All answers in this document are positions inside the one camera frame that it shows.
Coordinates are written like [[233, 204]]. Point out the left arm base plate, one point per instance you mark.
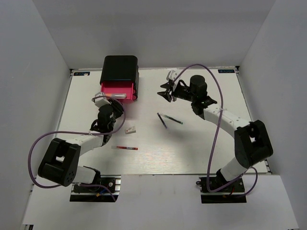
[[107, 192]]

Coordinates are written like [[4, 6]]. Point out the orange highlighter pen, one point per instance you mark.
[[117, 95]]

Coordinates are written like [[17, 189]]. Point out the pink top drawer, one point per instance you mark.
[[120, 87]]

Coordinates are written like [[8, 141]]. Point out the purple ink pen refill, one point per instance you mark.
[[163, 122]]

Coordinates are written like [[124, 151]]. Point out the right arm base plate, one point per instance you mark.
[[233, 194]]

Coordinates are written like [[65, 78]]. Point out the red ink pen refill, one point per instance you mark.
[[124, 148]]

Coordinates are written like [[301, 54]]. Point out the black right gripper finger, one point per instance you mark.
[[166, 95], [168, 86]]

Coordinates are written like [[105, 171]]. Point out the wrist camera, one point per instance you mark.
[[100, 100], [172, 77]]

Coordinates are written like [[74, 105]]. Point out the black drawer cabinet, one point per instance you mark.
[[121, 68]]

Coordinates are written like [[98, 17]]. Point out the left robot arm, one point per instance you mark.
[[60, 163]]

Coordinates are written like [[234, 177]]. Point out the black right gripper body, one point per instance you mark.
[[183, 92]]

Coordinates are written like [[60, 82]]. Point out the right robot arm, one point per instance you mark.
[[251, 140]]

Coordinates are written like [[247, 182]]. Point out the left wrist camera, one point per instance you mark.
[[100, 100]]

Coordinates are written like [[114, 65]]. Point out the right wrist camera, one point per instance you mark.
[[172, 77]]

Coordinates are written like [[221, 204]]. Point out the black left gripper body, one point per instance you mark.
[[117, 110]]

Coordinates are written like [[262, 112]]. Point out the green ink pen refill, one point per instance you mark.
[[171, 118]]

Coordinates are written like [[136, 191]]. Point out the white staples box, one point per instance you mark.
[[130, 130]]

